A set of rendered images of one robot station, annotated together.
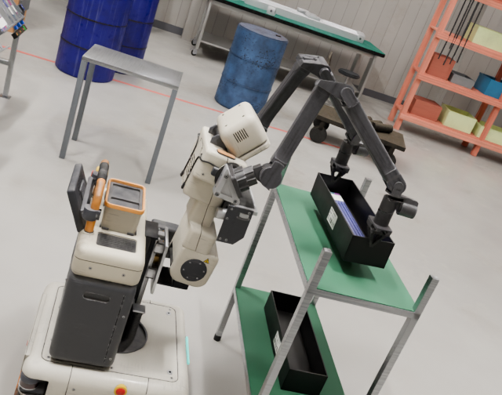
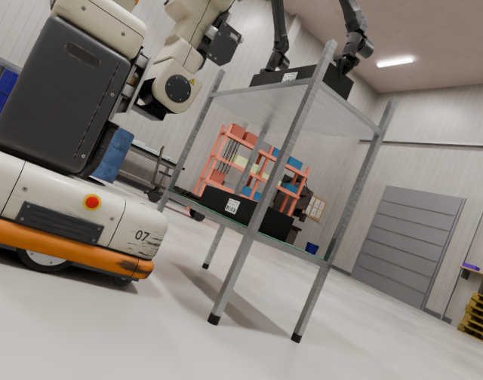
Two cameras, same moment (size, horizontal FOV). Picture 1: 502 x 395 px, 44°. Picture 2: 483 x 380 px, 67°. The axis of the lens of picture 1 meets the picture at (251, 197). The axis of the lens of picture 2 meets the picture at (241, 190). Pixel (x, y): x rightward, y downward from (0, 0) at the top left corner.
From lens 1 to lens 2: 1.79 m
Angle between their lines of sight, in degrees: 31
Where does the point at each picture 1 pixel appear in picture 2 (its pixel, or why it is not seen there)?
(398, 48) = (188, 172)
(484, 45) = (241, 165)
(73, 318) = (44, 78)
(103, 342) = (79, 127)
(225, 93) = not seen: hidden behind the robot
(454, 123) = not seen: hidden behind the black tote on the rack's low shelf
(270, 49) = (123, 137)
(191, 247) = (180, 59)
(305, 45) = (130, 164)
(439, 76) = (216, 182)
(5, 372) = not seen: outside the picture
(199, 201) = (191, 16)
